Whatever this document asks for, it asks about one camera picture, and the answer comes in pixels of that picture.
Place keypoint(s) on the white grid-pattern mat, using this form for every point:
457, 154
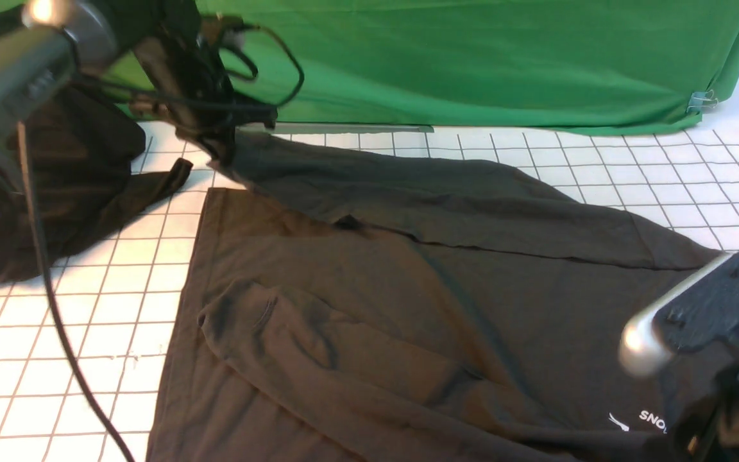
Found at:
118, 300

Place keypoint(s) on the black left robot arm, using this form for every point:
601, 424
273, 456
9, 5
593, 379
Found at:
90, 43

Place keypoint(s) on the dark crumpled garment pile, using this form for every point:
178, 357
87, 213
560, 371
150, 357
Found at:
76, 152

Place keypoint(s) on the metal strip on table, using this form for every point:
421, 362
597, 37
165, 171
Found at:
285, 128

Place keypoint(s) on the gray long-sleeved shirt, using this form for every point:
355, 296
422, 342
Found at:
351, 306

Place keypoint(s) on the green backdrop cloth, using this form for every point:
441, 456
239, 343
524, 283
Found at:
591, 67

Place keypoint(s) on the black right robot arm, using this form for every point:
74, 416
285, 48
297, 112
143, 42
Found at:
710, 430

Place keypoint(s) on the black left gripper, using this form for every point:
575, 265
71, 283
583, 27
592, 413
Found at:
195, 94

